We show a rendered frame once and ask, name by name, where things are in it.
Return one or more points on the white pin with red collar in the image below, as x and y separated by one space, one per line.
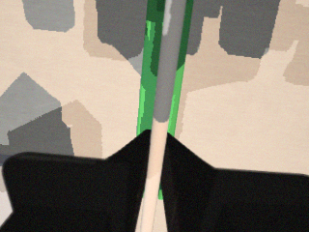
166 74

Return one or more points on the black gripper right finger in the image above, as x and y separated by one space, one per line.
194 191

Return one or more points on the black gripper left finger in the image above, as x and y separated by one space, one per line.
114 185

